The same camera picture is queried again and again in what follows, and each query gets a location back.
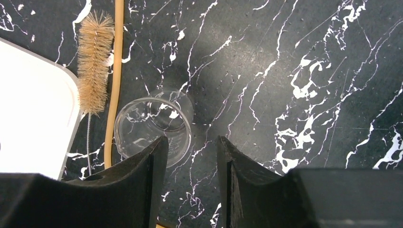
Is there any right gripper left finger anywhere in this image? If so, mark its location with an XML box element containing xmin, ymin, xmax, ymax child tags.
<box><xmin>0</xmin><ymin>136</ymin><xmax>169</xmax><ymax>228</ymax></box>

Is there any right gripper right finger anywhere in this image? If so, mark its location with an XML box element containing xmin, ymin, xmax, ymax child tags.
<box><xmin>216</xmin><ymin>136</ymin><xmax>403</xmax><ymax>228</ymax></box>

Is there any white bin lid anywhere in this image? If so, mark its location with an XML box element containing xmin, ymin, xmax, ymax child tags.
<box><xmin>0</xmin><ymin>39</ymin><xmax>82</xmax><ymax>180</ymax></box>

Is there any brown test tube brush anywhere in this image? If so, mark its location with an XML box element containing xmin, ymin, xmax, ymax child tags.
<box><xmin>77</xmin><ymin>10</ymin><xmax>114</xmax><ymax>176</ymax></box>

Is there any tan rubber tube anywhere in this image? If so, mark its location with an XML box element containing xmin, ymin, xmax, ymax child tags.
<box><xmin>104</xmin><ymin>0</ymin><xmax>125</xmax><ymax>169</ymax></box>

